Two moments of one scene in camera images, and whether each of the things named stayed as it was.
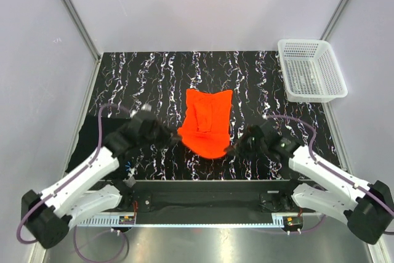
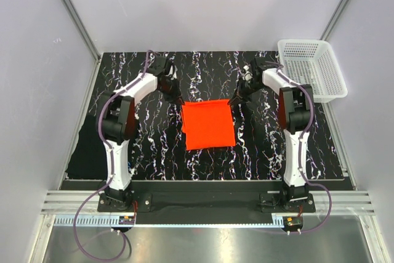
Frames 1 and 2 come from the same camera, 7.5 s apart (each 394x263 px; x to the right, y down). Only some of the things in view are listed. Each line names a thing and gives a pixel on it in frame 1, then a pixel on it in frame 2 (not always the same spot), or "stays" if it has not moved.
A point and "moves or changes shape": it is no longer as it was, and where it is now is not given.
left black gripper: (167, 137) -> (175, 97)
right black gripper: (240, 149) -> (239, 96)
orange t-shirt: (205, 127) moves or changes shape
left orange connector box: (127, 220) stays
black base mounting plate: (209, 197) stays
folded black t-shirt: (87, 137) stays
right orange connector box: (292, 222) stays
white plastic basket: (311, 71) stays
